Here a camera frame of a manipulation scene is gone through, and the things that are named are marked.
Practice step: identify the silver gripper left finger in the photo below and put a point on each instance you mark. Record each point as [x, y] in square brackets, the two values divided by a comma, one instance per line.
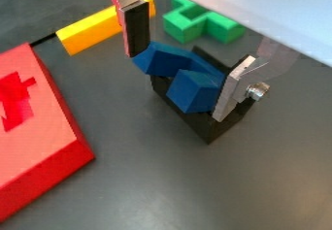
[133, 17]

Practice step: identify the yellow long bar block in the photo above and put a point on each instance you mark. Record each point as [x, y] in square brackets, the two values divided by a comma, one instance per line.
[93, 29]

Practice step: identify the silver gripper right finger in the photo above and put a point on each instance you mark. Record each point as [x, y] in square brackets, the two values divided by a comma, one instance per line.
[245, 81]

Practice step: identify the blue U-shaped block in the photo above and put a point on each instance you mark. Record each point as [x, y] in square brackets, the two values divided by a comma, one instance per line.
[197, 80]

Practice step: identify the green zigzag block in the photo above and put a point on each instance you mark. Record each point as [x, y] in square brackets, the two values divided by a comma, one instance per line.
[189, 21]

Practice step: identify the black angle bracket fixture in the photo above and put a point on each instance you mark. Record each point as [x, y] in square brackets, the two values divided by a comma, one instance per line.
[206, 127]

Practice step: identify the red slotted base block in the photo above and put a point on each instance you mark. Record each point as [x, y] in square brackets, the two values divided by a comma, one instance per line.
[43, 147]

